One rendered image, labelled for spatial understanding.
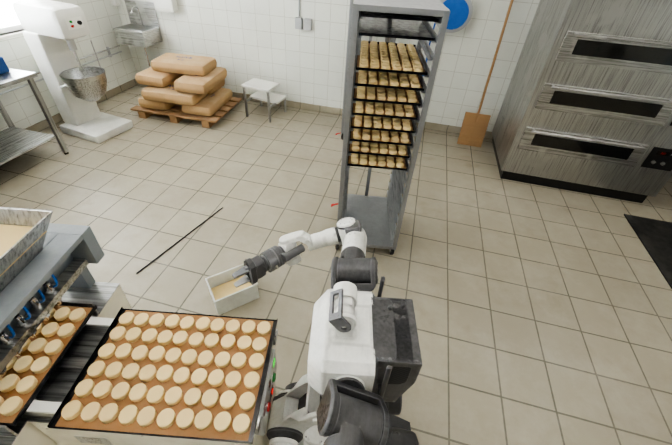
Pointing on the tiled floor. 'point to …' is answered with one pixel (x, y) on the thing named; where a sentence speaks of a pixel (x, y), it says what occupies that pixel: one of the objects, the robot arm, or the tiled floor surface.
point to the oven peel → (474, 122)
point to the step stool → (263, 94)
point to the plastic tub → (220, 292)
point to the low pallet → (188, 114)
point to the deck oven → (593, 83)
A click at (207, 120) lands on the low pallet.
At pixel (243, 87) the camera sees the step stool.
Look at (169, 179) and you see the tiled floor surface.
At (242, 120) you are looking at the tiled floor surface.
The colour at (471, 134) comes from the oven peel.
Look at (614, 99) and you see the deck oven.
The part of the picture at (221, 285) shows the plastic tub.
